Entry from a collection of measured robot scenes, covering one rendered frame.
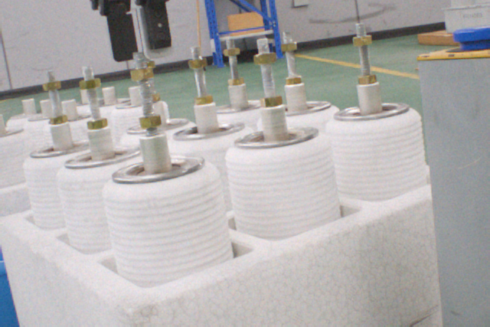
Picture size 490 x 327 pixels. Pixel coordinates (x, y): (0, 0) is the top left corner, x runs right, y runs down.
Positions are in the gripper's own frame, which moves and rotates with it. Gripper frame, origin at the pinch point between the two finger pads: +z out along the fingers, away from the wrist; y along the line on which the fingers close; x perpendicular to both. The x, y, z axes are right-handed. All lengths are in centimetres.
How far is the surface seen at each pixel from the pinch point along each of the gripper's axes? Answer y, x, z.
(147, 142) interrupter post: 0.2, -0.8, 7.7
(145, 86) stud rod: -0.1, -0.1, 3.5
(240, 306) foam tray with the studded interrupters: 7.1, 1.3, 20.2
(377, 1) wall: -480, 463, -1
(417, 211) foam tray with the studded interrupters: 6.2, 20.9, 18.6
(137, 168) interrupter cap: -2.7, -1.0, 10.0
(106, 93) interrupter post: -67, 20, 8
